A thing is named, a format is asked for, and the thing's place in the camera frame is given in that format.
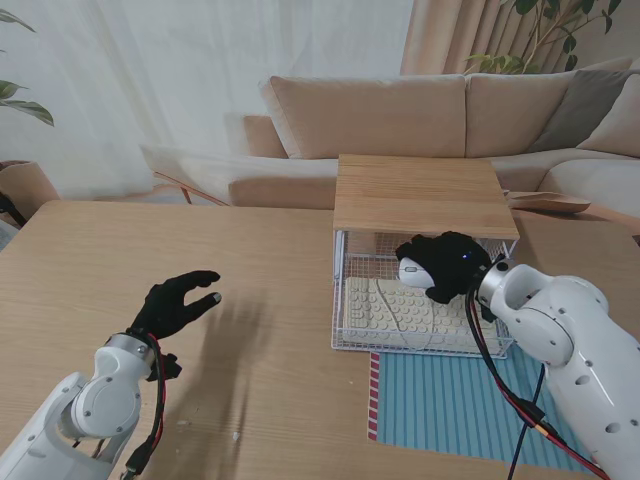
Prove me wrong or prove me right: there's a wire organizer with wooden top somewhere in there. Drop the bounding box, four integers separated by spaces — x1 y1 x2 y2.
330 153 520 311

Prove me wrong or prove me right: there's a tall green leafy plant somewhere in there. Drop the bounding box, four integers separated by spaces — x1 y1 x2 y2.
463 0 622 77

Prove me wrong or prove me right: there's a beige plant pot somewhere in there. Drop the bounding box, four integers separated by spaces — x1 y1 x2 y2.
0 159 62 232

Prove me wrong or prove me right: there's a beige curtain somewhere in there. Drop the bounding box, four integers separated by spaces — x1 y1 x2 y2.
398 0 640 77

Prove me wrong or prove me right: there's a white computer mouse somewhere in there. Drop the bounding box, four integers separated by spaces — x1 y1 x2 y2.
397 255 437 289

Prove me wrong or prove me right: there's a white cable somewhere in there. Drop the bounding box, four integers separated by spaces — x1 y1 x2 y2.
371 278 437 352

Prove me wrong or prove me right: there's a wooden dish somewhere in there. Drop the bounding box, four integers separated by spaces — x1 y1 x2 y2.
506 190 593 215

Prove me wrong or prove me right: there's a blue striped mouse pad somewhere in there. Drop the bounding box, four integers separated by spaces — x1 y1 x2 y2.
366 350 595 475

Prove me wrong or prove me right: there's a white sheer curtain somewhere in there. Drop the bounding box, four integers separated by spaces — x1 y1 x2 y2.
0 0 417 202

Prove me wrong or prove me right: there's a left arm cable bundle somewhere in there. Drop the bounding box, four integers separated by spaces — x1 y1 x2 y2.
121 336 184 480

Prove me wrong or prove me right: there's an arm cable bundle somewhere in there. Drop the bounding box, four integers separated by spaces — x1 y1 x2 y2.
121 336 184 480
463 288 610 480

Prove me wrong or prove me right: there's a green plant in beige pot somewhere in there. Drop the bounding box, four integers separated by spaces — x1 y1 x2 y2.
0 8 56 130

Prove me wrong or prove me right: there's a white wire drawer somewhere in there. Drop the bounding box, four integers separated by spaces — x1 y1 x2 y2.
329 251 517 359

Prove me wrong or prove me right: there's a gray cushion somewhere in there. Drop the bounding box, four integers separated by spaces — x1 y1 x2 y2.
528 68 635 154

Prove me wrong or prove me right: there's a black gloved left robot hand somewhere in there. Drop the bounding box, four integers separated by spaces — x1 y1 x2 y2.
126 269 224 342

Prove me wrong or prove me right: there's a beige sofa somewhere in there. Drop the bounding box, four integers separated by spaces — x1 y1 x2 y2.
138 55 640 222

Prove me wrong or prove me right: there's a cream keyboard with round keys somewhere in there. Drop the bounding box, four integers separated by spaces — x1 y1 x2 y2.
341 276 507 347

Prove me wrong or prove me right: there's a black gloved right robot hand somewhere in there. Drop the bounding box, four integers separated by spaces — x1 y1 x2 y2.
394 230 495 306

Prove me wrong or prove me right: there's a black tripod stand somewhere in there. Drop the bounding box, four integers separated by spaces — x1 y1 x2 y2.
0 192 27 232

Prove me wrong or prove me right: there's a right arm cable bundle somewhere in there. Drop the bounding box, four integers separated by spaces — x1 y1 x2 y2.
463 288 610 480

